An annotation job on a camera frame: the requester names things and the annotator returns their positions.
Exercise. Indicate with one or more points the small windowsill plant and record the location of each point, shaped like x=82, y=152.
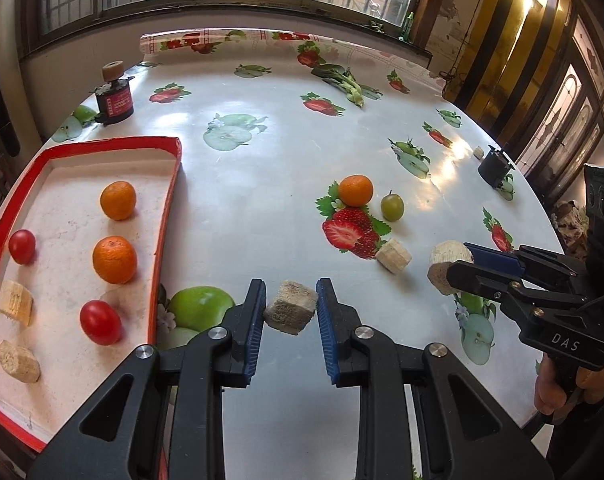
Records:
x=377, y=25

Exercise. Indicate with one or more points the small green plum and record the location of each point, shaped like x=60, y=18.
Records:
x=392, y=207

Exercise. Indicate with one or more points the person's right hand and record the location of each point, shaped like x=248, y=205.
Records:
x=549, y=390

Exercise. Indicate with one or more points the small white block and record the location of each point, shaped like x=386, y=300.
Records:
x=478, y=152

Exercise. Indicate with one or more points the green leafy vegetable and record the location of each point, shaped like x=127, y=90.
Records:
x=344, y=84

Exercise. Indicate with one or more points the beige spongy chunk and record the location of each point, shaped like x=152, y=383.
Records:
x=16, y=303
x=444, y=255
x=393, y=256
x=289, y=307
x=18, y=361

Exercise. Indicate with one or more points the dark bottle with cork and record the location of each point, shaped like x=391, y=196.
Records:
x=114, y=100

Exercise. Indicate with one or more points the large red tomato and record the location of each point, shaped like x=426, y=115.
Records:
x=100, y=322

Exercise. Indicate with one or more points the orange mandarin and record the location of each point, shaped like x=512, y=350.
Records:
x=118, y=200
x=114, y=259
x=356, y=190

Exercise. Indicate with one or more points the green bottle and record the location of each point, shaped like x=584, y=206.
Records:
x=408, y=26

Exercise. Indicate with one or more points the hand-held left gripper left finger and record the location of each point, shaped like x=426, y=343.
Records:
x=254, y=332

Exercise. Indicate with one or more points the person's right forearm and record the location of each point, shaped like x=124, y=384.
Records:
x=592, y=445

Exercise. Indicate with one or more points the stained glass wooden door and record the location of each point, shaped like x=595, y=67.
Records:
x=567, y=110

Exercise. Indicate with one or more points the small red tomato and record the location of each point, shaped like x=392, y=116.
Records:
x=22, y=246

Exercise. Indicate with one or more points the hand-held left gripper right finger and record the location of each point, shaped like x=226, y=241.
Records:
x=328, y=332

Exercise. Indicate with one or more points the red cardboard tray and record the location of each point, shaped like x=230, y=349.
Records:
x=67, y=285

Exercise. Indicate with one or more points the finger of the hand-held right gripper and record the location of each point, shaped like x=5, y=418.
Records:
x=497, y=260
x=477, y=280

